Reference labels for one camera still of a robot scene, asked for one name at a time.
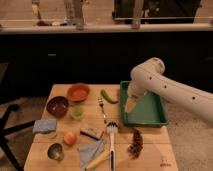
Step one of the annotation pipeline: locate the black office chair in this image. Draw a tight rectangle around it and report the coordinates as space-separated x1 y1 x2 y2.
0 63 36 171

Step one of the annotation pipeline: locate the green plastic tray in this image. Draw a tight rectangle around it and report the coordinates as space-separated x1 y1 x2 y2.
120 81 168 127

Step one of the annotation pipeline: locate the grey-blue cloth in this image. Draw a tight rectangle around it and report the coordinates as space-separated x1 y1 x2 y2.
78 140 106 171

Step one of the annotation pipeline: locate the yellow banana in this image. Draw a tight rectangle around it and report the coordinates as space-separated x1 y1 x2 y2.
85 150 109 171

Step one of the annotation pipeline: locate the dark sponge block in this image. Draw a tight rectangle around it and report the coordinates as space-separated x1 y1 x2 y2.
80 127 103 140

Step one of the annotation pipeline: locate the orange-red bowl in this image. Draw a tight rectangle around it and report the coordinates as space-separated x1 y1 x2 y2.
67 83 90 102

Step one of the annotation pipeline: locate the blue folded cloth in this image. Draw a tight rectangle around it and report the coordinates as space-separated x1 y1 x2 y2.
33 119 57 134

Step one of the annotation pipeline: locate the orange round fruit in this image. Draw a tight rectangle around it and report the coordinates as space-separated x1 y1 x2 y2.
63 132 77 145

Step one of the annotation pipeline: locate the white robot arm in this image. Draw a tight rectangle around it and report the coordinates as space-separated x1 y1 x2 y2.
125 57 213 126

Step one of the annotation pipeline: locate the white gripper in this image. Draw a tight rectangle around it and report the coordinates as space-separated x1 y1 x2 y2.
125 81 146 113

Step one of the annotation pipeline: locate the small metal cup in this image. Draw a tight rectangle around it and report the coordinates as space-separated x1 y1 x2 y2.
47 143 64 161

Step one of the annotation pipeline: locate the white dish brush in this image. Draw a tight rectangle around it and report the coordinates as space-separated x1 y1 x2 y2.
106 122 118 171

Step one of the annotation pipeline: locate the dark red bowl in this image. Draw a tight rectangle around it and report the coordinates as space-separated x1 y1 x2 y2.
46 96 69 118

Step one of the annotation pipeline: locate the silver fork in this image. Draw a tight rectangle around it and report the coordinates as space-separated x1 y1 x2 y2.
98 97 107 124

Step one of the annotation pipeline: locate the small green cup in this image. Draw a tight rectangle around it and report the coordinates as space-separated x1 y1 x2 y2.
70 106 83 121

